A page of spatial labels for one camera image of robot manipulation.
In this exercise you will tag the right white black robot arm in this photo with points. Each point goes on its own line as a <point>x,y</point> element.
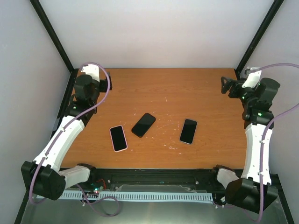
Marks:
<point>252,190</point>

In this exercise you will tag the left black frame post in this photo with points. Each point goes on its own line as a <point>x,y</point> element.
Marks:
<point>52,34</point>

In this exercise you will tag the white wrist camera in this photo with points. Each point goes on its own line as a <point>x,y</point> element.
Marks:
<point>253,77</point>
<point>92,70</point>

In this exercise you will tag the left black side rail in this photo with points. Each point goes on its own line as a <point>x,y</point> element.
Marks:
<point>63,106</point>

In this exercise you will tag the light blue cable duct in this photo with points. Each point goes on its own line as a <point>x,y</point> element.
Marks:
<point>152,196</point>

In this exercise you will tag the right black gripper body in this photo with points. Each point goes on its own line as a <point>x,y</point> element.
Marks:
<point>233,93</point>

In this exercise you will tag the phone in pink case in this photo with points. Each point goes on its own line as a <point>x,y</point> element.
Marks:
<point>118,138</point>

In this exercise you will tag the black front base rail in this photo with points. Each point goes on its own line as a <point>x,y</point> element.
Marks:
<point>196,179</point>

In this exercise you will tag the clear phone case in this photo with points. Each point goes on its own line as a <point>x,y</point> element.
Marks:
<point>180,137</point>

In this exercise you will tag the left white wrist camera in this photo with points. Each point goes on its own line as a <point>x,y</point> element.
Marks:
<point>92,70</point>

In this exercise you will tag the right black frame post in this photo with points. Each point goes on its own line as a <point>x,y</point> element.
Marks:
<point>259,34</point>

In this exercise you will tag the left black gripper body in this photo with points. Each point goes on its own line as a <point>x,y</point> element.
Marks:
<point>104,87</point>

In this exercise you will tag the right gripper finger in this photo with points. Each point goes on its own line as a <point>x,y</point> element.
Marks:
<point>225,88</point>
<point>226,82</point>

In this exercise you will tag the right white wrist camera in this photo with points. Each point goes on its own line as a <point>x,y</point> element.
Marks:
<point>253,77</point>

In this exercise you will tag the black frame post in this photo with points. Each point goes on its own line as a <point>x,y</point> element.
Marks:
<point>259,34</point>
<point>52,34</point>

